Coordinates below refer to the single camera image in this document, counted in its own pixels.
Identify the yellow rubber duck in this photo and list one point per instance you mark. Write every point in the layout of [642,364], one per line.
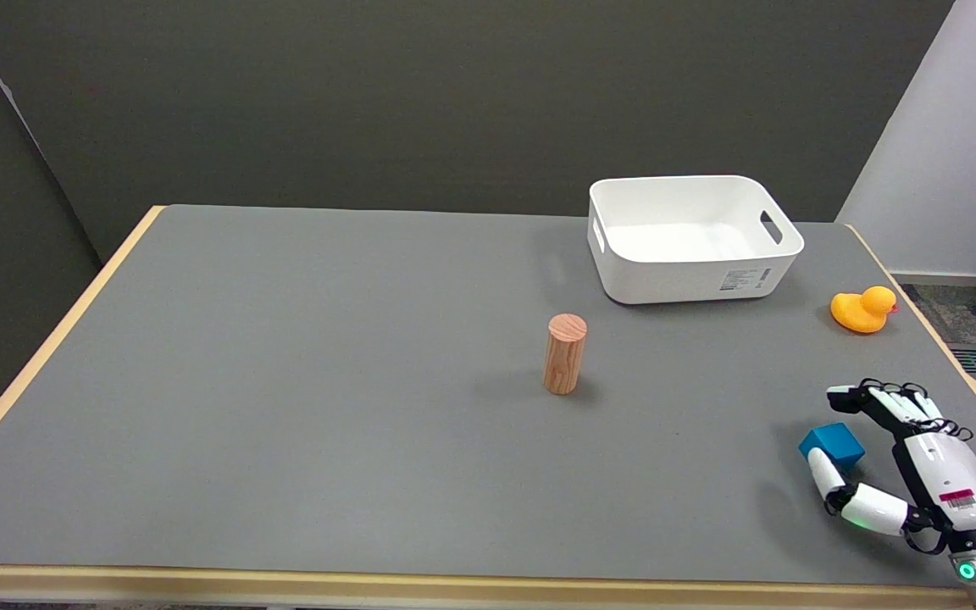
[859,311]

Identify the blue cube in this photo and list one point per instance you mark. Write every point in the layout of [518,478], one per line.
[835,442]

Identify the white plastic storage bin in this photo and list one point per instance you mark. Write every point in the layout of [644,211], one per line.
[674,271]

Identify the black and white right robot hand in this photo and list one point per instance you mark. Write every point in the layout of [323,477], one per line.
[941,466]

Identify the grey table mat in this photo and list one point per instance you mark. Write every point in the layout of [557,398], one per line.
[285,381]

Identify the wooden cylinder block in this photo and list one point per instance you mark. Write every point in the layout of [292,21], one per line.
[564,356]

